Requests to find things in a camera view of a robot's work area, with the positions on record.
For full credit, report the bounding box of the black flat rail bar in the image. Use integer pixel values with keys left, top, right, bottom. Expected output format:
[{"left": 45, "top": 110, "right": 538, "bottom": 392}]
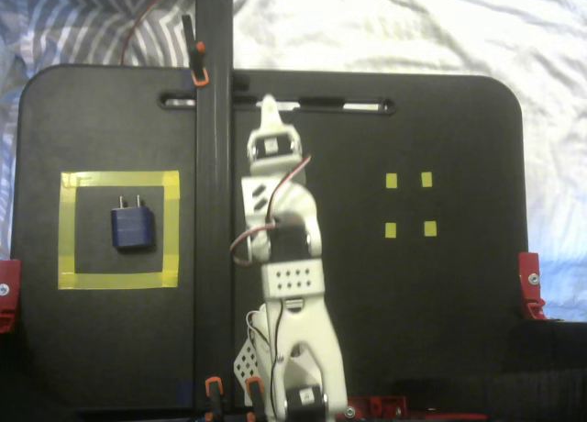
[{"left": 193, "top": 0, "right": 236, "bottom": 414}]

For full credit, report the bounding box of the white grey patterned bedsheet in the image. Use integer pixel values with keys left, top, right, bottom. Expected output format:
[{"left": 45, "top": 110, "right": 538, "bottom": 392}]
[{"left": 0, "top": 0, "right": 587, "bottom": 322}]

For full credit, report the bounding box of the red post base bracket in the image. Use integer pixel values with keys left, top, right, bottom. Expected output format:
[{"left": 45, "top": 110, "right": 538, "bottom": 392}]
[{"left": 343, "top": 394, "right": 409, "bottom": 419}]

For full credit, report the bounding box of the blue and white charger block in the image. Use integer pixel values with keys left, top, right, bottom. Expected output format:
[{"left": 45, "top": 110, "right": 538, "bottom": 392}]
[{"left": 109, "top": 194, "right": 157, "bottom": 254}]

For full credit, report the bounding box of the black backdrop board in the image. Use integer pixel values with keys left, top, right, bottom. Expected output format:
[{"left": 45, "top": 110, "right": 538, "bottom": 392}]
[{"left": 0, "top": 320, "right": 587, "bottom": 422}]

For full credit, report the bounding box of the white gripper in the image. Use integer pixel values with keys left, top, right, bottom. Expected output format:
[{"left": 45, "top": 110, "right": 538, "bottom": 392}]
[{"left": 240, "top": 94, "right": 311, "bottom": 233}]

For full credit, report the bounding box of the thin red cable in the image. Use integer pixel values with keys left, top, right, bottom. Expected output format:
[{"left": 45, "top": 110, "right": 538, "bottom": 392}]
[{"left": 119, "top": 0, "right": 196, "bottom": 66}]

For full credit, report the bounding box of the red corner bracket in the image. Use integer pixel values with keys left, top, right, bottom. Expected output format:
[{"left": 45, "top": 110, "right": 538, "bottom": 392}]
[
  {"left": 517, "top": 251, "right": 548, "bottom": 321},
  {"left": 0, "top": 258, "right": 23, "bottom": 335}
]

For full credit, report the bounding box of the orange and black spring clamp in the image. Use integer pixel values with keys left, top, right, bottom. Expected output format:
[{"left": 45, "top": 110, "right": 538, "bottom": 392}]
[
  {"left": 245, "top": 376, "right": 268, "bottom": 421},
  {"left": 181, "top": 14, "right": 251, "bottom": 92},
  {"left": 205, "top": 376, "right": 227, "bottom": 422}
]

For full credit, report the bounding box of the yellow tape square outline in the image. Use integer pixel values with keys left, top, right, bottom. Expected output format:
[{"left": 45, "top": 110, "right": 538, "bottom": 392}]
[{"left": 57, "top": 169, "right": 181, "bottom": 291}]

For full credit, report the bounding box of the red white servo cable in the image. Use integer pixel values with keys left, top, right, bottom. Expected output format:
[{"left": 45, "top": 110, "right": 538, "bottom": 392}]
[{"left": 228, "top": 153, "right": 313, "bottom": 268}]

